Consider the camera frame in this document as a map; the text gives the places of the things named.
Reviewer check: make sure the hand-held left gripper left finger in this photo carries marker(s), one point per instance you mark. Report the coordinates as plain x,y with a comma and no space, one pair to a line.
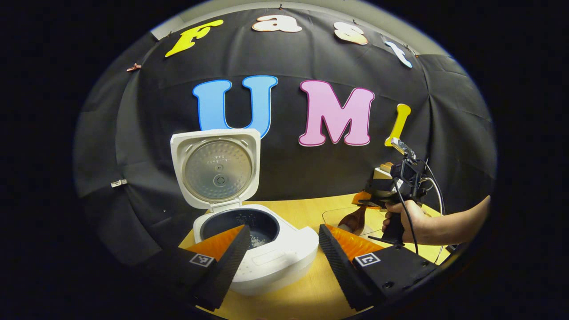
231,262

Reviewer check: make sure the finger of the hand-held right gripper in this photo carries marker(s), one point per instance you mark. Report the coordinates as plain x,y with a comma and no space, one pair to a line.
361,198

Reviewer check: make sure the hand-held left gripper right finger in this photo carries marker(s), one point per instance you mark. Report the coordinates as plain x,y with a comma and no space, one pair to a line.
338,266

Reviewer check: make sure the brown wooden spoon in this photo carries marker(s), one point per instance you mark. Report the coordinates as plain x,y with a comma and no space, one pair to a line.
353,221

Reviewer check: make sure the white rice grains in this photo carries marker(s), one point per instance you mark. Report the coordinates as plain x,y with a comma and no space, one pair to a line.
258,241

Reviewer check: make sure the white rice cooker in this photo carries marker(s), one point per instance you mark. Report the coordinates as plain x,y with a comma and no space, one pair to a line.
284,262

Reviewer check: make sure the toast slice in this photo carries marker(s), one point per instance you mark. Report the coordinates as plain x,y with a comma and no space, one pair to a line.
386,166

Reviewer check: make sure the white toaster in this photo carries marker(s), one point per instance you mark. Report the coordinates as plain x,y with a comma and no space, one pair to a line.
381,174

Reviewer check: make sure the clear plastic container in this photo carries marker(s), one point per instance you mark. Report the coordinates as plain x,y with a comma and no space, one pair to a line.
331,214

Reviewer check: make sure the black backdrop cloth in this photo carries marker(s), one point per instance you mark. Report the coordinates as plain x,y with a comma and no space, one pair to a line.
311,173

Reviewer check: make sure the silver cloth clip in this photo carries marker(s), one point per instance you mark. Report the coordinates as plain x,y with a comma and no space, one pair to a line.
118,183

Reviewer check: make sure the copper cloth clip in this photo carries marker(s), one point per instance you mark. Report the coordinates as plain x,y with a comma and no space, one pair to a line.
133,68

